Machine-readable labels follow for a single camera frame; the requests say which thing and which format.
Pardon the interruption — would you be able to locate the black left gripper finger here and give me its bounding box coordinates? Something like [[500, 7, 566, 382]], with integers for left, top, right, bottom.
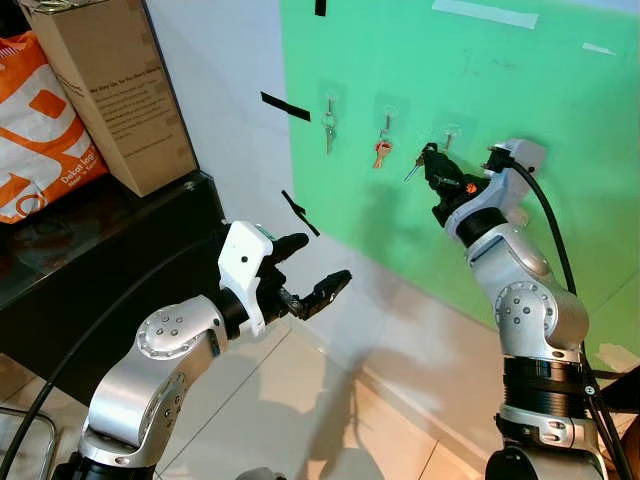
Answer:
[[265, 232, 311, 263], [290, 269, 354, 321]]

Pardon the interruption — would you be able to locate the single silver key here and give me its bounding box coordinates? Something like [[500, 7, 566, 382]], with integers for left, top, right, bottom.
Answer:
[[404, 155, 427, 185]]

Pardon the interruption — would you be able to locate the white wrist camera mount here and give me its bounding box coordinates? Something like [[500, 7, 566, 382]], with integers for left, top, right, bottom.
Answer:
[[217, 220, 278, 338], [470, 138, 550, 229]]

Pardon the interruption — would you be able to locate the black table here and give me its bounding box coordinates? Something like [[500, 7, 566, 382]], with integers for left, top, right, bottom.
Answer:
[[584, 364, 640, 413]]

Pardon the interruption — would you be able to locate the chrome frame chair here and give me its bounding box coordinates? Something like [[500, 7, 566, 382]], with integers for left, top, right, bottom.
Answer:
[[0, 404, 58, 480]]

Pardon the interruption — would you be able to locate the green wall sheet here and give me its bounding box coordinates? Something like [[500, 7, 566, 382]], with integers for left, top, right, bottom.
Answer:
[[277, 0, 640, 377]]

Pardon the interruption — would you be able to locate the orange key on ring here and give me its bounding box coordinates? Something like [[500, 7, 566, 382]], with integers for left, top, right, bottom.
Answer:
[[373, 114, 395, 170]]

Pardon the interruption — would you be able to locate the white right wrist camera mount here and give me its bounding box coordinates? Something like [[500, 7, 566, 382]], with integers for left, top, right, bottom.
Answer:
[[470, 138, 550, 229]]

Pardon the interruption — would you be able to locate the orange and white bag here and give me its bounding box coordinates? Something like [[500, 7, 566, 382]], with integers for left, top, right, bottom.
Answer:
[[0, 30, 110, 227]]

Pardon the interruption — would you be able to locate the grey robot foot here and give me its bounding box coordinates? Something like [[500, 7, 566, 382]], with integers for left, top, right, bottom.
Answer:
[[233, 466, 288, 480]]

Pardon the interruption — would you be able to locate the long white tape strip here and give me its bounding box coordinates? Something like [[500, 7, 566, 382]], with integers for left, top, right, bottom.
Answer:
[[431, 0, 540, 30]]

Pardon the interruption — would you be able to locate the brown cardboard box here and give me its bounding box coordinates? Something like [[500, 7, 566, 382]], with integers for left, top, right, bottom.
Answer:
[[18, 0, 199, 199]]

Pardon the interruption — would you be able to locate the black glossy cabinet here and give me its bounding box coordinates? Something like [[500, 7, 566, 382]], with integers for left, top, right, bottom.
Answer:
[[0, 170, 228, 403]]

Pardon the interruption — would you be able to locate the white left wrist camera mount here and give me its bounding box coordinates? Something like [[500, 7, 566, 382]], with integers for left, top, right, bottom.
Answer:
[[217, 220, 278, 338]]

